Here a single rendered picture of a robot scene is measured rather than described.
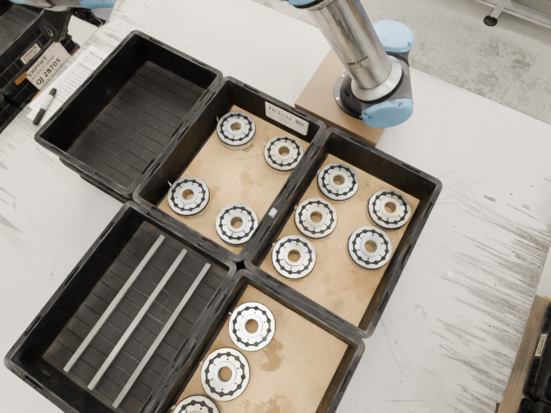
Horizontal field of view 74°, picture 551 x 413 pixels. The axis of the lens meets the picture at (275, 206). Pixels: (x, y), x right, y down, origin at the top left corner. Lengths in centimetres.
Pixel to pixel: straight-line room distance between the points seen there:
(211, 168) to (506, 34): 216
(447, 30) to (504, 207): 158
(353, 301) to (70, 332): 64
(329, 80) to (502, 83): 149
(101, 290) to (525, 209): 116
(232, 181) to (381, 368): 60
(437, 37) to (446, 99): 125
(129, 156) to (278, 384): 68
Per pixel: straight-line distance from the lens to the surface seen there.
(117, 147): 109
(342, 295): 89
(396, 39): 99
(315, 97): 112
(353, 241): 89
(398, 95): 89
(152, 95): 115
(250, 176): 96
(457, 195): 120
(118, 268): 96
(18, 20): 210
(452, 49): 254
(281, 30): 143
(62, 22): 101
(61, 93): 144
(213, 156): 100
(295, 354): 87
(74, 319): 99
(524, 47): 275
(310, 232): 88
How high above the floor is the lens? 170
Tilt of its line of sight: 70 degrees down
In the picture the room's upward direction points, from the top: 1 degrees counter-clockwise
